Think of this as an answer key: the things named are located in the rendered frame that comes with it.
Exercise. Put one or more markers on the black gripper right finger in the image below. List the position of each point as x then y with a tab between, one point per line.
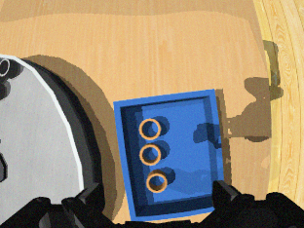
243	209

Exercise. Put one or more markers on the blue crate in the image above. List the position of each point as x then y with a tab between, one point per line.
191	153

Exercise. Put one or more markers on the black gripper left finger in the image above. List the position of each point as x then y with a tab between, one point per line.
84	211

